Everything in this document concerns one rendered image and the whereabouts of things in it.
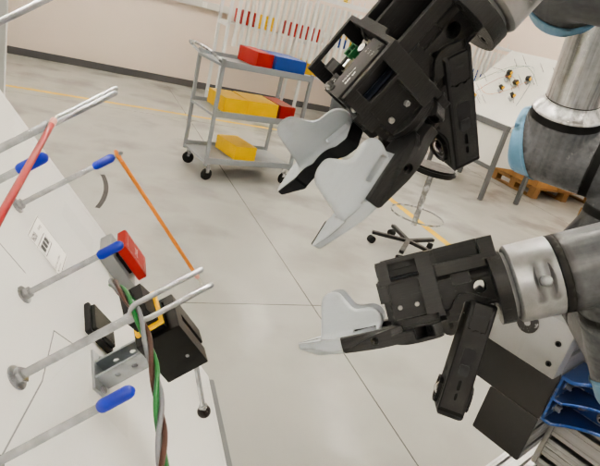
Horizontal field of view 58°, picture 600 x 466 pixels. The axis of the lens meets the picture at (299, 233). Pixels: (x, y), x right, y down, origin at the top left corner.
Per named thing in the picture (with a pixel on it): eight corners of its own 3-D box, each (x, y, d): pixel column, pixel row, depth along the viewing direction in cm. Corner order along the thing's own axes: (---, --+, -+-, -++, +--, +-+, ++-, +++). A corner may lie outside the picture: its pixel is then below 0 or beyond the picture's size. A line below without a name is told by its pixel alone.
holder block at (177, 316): (168, 383, 48) (208, 361, 48) (135, 348, 44) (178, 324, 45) (162, 349, 51) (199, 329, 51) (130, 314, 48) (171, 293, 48)
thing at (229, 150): (262, 165, 527) (287, 54, 487) (287, 185, 490) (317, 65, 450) (165, 159, 471) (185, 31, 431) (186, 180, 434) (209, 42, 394)
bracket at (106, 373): (108, 403, 46) (160, 375, 47) (91, 389, 45) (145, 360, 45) (104, 364, 50) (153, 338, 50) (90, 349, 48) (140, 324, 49)
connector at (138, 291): (155, 347, 46) (176, 335, 46) (122, 320, 42) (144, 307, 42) (149, 321, 48) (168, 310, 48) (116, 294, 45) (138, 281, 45)
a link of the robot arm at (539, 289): (554, 308, 54) (577, 320, 46) (507, 318, 55) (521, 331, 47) (533, 236, 55) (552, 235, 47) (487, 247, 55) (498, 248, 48)
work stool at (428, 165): (358, 243, 398) (385, 155, 373) (395, 231, 443) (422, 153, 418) (422, 276, 370) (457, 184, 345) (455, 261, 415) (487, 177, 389)
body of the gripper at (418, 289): (373, 263, 58) (486, 234, 56) (394, 340, 57) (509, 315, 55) (366, 265, 51) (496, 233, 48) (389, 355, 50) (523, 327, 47)
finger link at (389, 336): (343, 330, 55) (427, 311, 53) (348, 347, 55) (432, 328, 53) (336, 337, 50) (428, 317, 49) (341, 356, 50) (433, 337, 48)
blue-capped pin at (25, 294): (29, 307, 42) (128, 255, 42) (16, 295, 41) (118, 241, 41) (30, 295, 43) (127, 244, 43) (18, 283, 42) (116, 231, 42)
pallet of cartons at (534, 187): (548, 185, 810) (561, 156, 794) (593, 205, 745) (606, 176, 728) (490, 177, 757) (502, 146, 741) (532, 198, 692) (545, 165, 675)
